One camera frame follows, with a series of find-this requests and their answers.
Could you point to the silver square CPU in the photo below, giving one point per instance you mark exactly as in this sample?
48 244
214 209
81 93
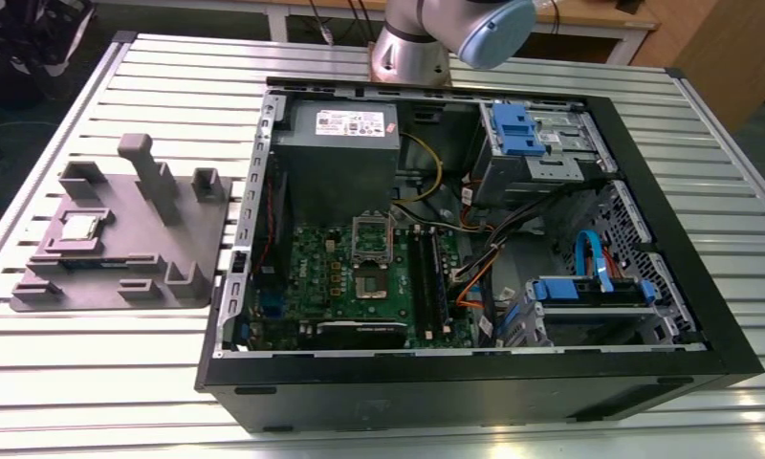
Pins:
78 227

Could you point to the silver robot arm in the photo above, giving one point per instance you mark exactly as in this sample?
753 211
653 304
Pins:
414 57

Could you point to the CPU socket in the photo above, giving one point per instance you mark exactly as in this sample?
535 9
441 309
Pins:
374 284

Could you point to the grey parts rack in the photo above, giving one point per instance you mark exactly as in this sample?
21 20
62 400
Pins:
133 239

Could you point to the blue RAM stick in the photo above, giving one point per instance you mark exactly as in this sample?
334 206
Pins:
96 264

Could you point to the grey power supply unit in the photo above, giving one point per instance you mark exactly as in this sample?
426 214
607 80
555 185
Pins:
344 181

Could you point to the blue board connector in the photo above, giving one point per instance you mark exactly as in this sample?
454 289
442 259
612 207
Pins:
272 306

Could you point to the blue disk carrier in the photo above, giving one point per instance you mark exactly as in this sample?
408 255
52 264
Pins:
557 289
516 124

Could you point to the black RAM slot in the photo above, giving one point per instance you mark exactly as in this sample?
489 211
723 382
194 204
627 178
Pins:
421 282
438 282

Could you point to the green motherboard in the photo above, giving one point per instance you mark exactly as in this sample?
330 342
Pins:
382 315

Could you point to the black graphics card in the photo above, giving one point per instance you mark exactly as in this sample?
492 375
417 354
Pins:
357 337

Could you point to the silver drive cage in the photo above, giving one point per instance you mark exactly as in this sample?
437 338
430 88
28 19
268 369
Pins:
548 172
599 311

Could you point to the black PC case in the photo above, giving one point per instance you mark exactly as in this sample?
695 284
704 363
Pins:
420 397

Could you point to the wooden cabinet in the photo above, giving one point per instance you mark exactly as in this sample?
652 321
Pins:
727 48

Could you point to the brown base plate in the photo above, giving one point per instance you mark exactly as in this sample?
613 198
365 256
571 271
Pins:
372 76

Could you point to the wooden desk white frame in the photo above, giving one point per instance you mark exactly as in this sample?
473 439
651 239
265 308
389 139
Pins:
612 14

